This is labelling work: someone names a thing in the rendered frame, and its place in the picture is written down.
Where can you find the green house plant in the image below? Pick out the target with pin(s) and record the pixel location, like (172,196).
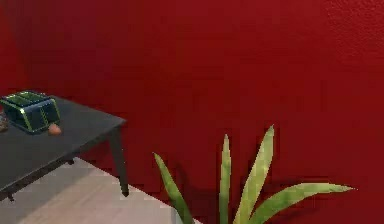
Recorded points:
(253,180)

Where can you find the small brown egg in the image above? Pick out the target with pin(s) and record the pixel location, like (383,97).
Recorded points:
(54,129)

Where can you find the black toaster with green trim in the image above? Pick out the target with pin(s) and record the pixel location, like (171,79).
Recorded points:
(31,111)

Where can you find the dark grey table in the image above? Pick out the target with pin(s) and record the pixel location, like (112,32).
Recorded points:
(40,146)

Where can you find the small brown grey object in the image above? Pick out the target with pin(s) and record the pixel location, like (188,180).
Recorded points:
(2,123)

